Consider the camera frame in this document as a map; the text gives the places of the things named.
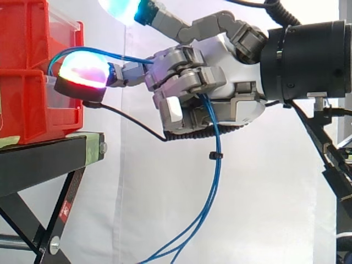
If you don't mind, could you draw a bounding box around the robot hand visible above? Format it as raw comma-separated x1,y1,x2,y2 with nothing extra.
54,0,269,141

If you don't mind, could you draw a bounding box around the black coiled cable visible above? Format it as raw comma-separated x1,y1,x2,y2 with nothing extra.
263,0,303,28

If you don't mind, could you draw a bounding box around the thin black cable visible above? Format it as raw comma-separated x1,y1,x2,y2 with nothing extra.
224,0,268,7
81,100,167,142

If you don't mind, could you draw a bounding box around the red bin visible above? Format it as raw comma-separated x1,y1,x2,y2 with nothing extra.
0,68,85,146
0,0,85,73

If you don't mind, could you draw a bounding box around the black stand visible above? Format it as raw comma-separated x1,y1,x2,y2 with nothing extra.
0,131,107,264

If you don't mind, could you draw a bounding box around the blue cable bundle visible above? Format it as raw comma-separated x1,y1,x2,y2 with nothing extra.
48,46,224,264

